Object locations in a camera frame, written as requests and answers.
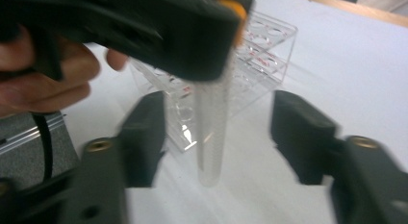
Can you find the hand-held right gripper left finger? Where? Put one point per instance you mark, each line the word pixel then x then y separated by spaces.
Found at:
pixel 144 137

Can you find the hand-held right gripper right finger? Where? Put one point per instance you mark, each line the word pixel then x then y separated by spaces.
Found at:
pixel 301 137

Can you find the clear acrylic test tube rack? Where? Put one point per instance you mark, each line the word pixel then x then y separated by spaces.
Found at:
pixel 266 57

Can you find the orange capped clear test tube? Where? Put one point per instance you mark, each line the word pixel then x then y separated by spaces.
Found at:
pixel 210 137

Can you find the grey textured panel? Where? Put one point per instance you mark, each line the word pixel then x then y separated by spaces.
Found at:
pixel 19 166

